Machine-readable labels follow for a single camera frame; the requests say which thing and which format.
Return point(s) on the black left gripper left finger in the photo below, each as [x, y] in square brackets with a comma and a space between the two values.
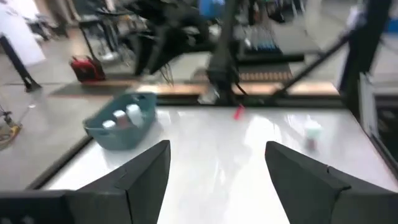
[140, 186]

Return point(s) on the pink marker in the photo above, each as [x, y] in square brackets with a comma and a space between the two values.
[238, 112]

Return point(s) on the black table edge frame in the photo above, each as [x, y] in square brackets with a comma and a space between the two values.
[280, 101]

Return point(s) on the white board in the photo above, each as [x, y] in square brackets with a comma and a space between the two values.
[18, 28]

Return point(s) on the teal plastic bin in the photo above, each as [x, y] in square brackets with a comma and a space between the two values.
[124, 140]

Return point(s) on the black stand leg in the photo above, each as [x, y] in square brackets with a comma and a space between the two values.
[21, 68]

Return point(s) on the grey metal mounting plate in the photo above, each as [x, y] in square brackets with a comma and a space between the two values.
[207, 97]

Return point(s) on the striped floor mat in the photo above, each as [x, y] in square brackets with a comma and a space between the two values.
[264, 74]

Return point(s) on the large white pill bottle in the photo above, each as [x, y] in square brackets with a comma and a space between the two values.
[135, 115]

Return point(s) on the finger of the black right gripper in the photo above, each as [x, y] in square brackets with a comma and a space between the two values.
[141, 60]
[160, 60]

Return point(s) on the wooden table border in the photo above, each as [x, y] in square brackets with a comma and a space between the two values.
[311, 88]

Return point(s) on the red and black bag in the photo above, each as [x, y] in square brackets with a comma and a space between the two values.
[87, 69]

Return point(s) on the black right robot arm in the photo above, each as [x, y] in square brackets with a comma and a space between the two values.
[227, 62]

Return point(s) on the black rig frame post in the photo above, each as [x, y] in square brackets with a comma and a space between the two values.
[367, 46]

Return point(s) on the black diagonal rig brace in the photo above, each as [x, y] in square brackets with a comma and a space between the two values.
[314, 65]

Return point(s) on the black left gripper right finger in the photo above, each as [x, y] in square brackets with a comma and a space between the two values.
[304, 189]

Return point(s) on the green pill bottle white cap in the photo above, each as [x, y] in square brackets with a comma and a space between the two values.
[109, 124]

